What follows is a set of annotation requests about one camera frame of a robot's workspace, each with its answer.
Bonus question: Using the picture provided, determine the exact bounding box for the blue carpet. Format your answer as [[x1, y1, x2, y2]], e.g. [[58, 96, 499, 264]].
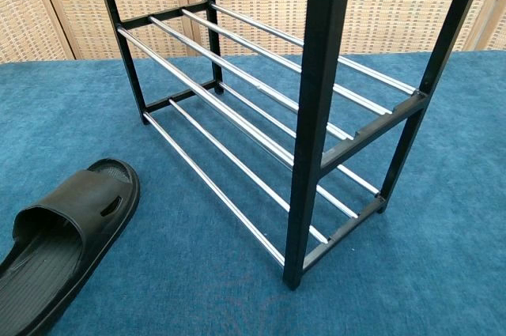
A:
[[0, 49, 506, 336]]

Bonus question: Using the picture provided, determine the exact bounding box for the black metal shoe rack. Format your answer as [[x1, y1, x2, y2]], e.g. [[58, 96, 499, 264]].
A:
[[89, 0, 493, 292]]

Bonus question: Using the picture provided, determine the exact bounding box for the black rubber slide sandal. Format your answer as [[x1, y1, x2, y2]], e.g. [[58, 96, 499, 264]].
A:
[[0, 158, 142, 336]]

